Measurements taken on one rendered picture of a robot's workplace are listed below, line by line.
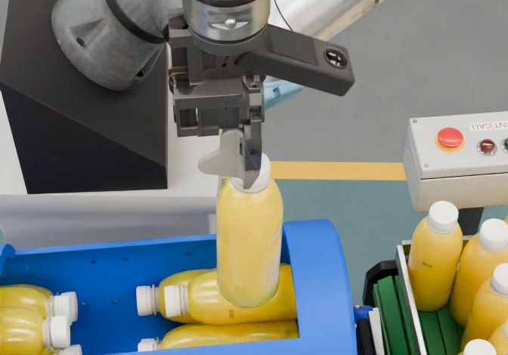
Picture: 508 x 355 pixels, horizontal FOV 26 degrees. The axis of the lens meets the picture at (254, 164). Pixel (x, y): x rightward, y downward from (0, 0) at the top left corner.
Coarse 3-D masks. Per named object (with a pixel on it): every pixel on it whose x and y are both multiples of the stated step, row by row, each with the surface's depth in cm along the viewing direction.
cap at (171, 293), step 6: (168, 288) 138; (174, 288) 138; (168, 294) 137; (174, 294) 137; (168, 300) 137; (174, 300) 137; (168, 306) 137; (174, 306) 137; (168, 312) 137; (174, 312) 137; (180, 312) 138
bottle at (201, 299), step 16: (208, 272) 139; (288, 272) 138; (192, 288) 137; (208, 288) 136; (288, 288) 136; (192, 304) 137; (208, 304) 136; (224, 304) 136; (272, 304) 136; (288, 304) 136; (208, 320) 137; (224, 320) 137; (240, 320) 137; (256, 320) 138; (272, 320) 138
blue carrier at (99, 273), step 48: (144, 240) 142; (192, 240) 143; (288, 240) 131; (336, 240) 131; (48, 288) 147; (96, 288) 148; (336, 288) 126; (96, 336) 150; (144, 336) 150; (336, 336) 124
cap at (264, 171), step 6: (264, 156) 111; (264, 162) 110; (264, 168) 110; (264, 174) 109; (234, 180) 111; (240, 180) 110; (258, 180) 109; (264, 180) 110; (252, 186) 110; (258, 186) 110
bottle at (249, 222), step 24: (240, 192) 111; (264, 192) 112; (216, 216) 115; (240, 216) 112; (264, 216) 112; (216, 240) 118; (240, 240) 114; (264, 240) 114; (240, 264) 117; (264, 264) 117; (240, 288) 120; (264, 288) 120
